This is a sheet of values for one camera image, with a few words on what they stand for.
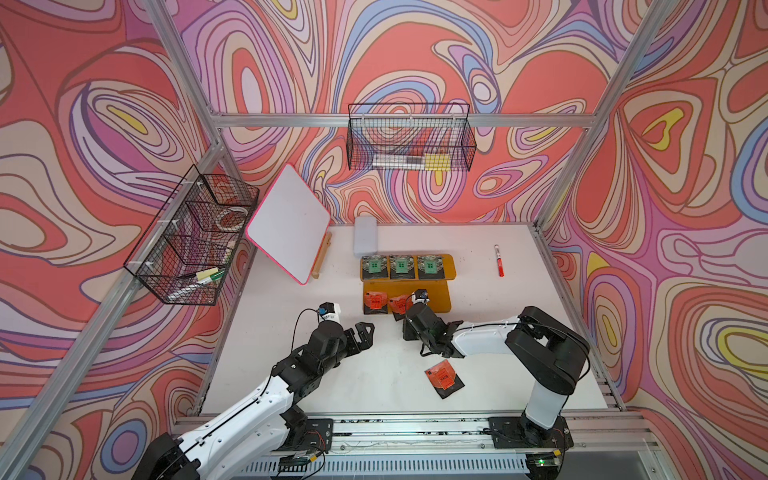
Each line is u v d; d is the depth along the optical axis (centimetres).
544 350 48
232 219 87
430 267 89
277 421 63
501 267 107
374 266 89
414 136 96
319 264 102
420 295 84
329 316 73
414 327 74
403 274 88
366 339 72
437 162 82
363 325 74
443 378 82
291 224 79
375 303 96
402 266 89
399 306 96
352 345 71
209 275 72
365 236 116
